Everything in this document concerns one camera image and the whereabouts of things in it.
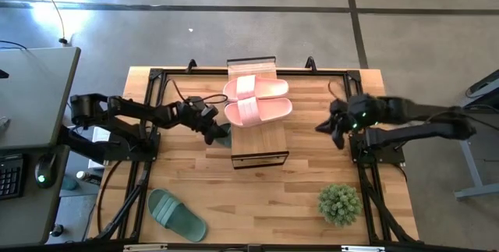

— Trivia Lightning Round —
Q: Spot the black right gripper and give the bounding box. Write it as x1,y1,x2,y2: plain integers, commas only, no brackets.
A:
315,94,377,151

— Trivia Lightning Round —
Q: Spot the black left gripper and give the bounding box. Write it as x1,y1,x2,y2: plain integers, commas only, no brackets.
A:
175,95,232,147

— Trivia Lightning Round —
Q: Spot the green slide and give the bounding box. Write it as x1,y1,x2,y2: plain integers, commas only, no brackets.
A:
147,188,208,243
216,122,234,149

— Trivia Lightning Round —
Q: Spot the pink slide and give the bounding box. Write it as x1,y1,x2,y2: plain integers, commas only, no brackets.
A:
223,96,294,130
222,74,291,103

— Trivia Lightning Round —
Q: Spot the wooden shelf black metal frame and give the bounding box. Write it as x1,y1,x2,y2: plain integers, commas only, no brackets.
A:
226,55,291,171

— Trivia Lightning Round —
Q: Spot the artificial green plant ball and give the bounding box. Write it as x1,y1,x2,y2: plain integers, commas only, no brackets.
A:
317,183,364,229

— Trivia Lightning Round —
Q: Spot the white box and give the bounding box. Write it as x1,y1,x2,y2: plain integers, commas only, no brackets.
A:
87,124,119,169

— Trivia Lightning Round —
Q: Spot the white capped bottle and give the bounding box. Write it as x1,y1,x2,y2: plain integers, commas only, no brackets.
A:
76,170,103,186

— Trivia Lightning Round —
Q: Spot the teal round object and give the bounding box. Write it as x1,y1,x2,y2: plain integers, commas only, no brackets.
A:
60,175,80,192

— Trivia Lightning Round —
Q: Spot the black flat device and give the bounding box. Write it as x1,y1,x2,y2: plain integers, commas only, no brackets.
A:
465,69,499,108

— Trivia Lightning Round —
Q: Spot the black computer mouse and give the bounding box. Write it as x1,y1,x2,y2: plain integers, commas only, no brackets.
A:
34,153,58,190

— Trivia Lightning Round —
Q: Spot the light grey desk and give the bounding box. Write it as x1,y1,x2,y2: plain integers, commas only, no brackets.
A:
0,46,82,151

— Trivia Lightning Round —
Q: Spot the black caster wheel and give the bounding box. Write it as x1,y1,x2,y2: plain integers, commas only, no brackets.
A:
49,223,65,239

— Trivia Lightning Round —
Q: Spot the dark grey desk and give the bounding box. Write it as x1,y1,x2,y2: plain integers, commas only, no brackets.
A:
0,144,72,247

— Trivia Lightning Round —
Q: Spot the black keyboard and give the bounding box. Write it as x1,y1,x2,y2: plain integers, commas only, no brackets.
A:
0,154,26,201

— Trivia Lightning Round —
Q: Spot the black aluminium table frame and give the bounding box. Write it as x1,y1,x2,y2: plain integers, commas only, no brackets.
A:
90,55,421,246

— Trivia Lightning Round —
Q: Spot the silver metal bracket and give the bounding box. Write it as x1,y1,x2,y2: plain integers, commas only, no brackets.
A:
342,245,387,252
123,243,168,252

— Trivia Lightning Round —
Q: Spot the grey metal table frame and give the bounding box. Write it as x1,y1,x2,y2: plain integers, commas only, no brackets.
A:
454,68,499,201

